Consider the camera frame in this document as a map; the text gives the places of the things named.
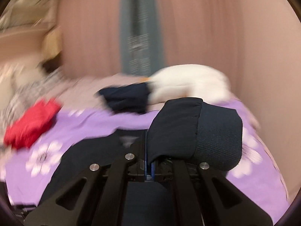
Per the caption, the dark navy large jacket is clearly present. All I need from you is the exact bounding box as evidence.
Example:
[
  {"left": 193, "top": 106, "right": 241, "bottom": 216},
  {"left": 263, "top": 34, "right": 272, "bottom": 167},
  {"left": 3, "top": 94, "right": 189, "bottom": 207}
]
[{"left": 38, "top": 97, "right": 243, "bottom": 226}]

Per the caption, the grey-blue printed banner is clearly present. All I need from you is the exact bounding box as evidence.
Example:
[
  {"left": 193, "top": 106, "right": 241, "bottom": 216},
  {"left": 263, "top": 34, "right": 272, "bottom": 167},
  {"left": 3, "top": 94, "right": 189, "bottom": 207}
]
[{"left": 119, "top": 0, "right": 164, "bottom": 76}]

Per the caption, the purple floral bed sheet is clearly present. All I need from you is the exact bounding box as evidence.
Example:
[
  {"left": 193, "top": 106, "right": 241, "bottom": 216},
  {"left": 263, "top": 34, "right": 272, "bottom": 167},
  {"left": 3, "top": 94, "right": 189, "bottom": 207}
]
[{"left": 1, "top": 99, "right": 290, "bottom": 222}]

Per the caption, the red puffer jacket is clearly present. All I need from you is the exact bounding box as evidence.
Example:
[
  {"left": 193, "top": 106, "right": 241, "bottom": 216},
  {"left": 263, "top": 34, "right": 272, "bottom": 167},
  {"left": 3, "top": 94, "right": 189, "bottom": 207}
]
[{"left": 4, "top": 98, "right": 62, "bottom": 150}]

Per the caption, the beige blanket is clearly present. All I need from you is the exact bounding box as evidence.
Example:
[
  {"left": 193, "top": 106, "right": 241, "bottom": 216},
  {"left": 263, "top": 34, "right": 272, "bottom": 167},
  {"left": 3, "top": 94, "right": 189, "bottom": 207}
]
[{"left": 46, "top": 73, "right": 139, "bottom": 111}]

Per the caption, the grey plaid pillow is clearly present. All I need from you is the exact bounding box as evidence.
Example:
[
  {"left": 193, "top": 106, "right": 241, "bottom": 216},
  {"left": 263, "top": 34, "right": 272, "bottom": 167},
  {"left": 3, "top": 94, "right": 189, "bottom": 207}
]
[{"left": 1, "top": 73, "right": 63, "bottom": 131}]

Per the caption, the folded dark navy garment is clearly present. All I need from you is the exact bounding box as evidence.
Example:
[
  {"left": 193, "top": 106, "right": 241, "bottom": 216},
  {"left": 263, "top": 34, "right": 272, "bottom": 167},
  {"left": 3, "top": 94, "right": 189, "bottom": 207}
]
[{"left": 97, "top": 83, "right": 150, "bottom": 114}]

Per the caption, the white plush toy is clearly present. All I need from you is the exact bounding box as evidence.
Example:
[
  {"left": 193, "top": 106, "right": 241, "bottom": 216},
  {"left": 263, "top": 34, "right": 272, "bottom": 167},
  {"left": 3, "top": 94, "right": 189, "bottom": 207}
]
[{"left": 147, "top": 64, "right": 232, "bottom": 105}]

